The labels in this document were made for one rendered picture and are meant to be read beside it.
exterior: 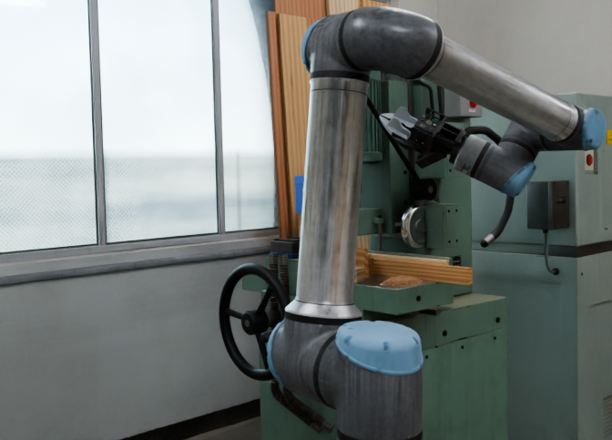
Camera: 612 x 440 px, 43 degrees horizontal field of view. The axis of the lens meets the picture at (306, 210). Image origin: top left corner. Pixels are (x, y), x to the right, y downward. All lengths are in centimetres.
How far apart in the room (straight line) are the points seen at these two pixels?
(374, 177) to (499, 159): 48
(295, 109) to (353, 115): 219
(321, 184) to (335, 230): 9
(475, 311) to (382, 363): 93
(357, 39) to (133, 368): 221
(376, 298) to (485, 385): 56
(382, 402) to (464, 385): 90
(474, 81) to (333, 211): 36
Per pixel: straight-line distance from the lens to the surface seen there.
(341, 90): 146
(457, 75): 148
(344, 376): 134
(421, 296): 187
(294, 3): 384
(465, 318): 217
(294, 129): 362
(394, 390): 132
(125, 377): 333
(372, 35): 140
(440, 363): 211
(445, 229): 210
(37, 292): 308
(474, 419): 227
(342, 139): 145
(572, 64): 430
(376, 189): 216
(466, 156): 180
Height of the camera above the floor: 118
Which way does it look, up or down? 3 degrees down
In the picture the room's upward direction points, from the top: 1 degrees counter-clockwise
